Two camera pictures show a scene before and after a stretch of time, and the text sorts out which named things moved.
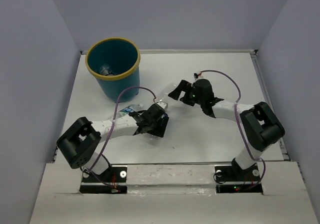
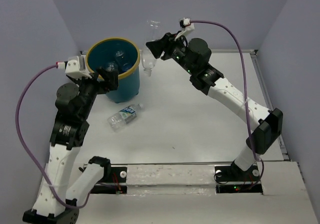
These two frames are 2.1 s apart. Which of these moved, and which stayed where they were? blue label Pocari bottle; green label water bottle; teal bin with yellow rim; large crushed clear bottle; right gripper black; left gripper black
Moved: right gripper black; blue label Pocari bottle; left gripper black; large crushed clear bottle
Stayed: green label water bottle; teal bin with yellow rim
